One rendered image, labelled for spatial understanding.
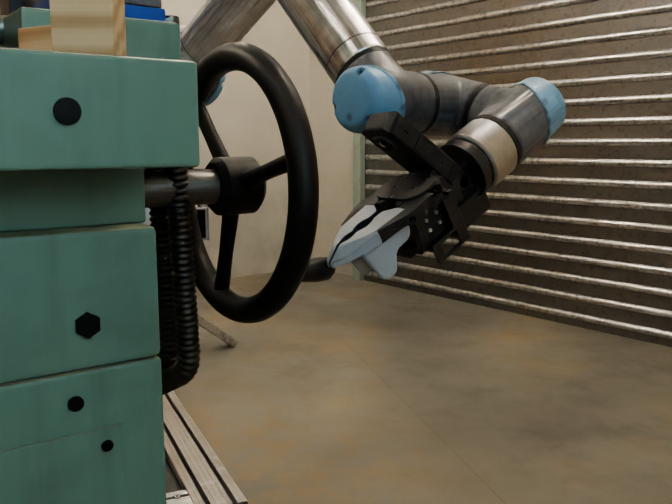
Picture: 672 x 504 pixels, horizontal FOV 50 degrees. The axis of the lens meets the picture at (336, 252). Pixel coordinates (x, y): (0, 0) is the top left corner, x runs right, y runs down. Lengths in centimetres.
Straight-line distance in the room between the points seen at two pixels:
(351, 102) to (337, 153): 392
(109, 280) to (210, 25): 85
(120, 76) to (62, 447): 24
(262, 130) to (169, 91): 432
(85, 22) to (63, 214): 12
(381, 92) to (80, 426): 47
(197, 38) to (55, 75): 92
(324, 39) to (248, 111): 382
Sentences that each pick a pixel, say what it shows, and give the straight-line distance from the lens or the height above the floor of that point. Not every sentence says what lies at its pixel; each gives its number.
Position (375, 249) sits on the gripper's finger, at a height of 75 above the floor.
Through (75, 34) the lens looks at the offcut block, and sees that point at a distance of 46.
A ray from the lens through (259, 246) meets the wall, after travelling 476.
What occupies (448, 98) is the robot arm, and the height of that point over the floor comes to 91.
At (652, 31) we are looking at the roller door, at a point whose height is 131.
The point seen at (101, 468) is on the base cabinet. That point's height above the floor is 64.
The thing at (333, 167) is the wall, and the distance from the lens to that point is 476.
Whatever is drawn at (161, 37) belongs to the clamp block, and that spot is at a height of 95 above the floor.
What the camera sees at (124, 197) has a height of 82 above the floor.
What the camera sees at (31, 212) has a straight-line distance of 49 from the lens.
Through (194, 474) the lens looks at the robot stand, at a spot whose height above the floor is 23.
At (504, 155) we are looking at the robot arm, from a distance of 82.
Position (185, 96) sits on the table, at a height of 88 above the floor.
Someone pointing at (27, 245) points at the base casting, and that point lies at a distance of 47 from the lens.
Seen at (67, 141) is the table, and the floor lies 85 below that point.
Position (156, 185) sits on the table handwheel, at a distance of 71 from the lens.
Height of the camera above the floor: 85
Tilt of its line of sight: 9 degrees down
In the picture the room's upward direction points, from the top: straight up
